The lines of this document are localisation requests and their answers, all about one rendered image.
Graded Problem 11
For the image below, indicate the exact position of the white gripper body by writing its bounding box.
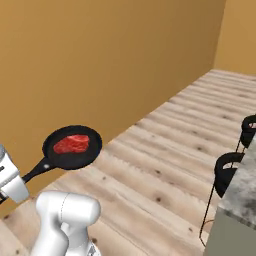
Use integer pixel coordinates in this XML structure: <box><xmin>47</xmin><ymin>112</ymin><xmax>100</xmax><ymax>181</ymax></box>
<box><xmin>0</xmin><ymin>153</ymin><xmax>31</xmax><ymax>205</ymax></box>

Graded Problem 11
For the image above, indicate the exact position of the black wire-leg stool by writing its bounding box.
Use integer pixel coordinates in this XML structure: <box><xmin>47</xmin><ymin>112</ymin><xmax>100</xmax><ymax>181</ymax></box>
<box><xmin>235</xmin><ymin>114</ymin><xmax>256</xmax><ymax>154</ymax></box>
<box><xmin>198</xmin><ymin>151</ymin><xmax>247</xmax><ymax>248</ymax></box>

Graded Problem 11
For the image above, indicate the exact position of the black frying pan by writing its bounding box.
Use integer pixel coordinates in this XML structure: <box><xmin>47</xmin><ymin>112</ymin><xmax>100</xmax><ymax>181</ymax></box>
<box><xmin>21</xmin><ymin>124</ymin><xmax>104</xmax><ymax>185</ymax></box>

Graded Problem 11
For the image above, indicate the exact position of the marble-top dining counter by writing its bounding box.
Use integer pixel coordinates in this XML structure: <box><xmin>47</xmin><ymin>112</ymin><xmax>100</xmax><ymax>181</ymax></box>
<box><xmin>202</xmin><ymin>132</ymin><xmax>256</xmax><ymax>256</ymax></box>

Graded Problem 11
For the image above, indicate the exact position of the red raw steak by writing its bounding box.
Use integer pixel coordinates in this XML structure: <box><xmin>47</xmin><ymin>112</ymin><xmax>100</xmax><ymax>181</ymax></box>
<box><xmin>52</xmin><ymin>134</ymin><xmax>91</xmax><ymax>155</ymax></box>

